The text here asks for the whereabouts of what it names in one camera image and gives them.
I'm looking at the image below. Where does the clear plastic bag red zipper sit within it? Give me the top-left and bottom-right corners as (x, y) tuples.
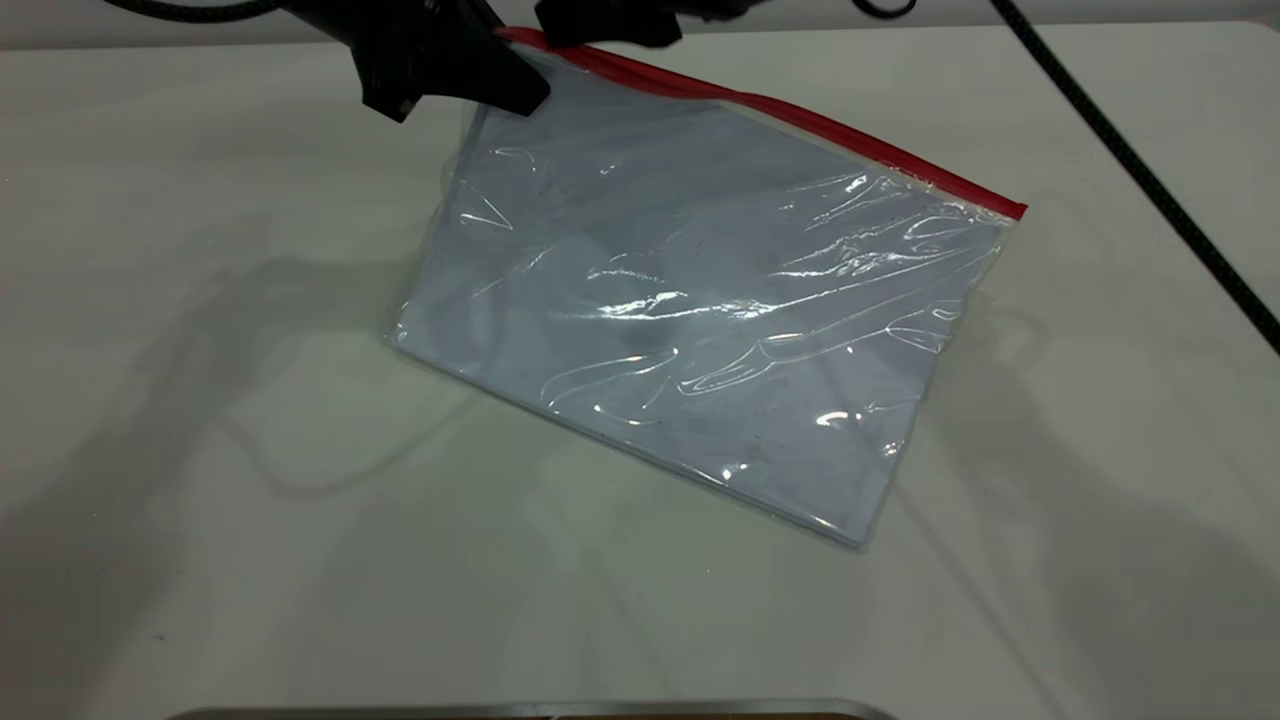
(387, 24), (1030, 552)

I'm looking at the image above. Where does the black braided cable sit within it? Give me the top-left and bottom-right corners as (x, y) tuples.
(988, 0), (1280, 355)

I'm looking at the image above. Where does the grey metal edge strip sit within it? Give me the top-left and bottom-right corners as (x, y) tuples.
(163, 698), (898, 720)

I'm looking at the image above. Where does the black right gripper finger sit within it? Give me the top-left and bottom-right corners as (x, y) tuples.
(618, 22), (685, 50)
(534, 0), (623, 49)

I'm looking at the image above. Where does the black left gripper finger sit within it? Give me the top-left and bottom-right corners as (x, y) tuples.
(440, 33), (552, 117)
(360, 70), (439, 124)

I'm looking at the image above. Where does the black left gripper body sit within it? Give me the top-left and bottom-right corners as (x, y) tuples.
(325, 0), (504, 96)

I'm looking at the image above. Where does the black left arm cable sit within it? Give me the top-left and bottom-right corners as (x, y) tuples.
(98, 0), (287, 24)

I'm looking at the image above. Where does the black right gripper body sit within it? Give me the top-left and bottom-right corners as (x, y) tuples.
(600, 0), (701, 29)

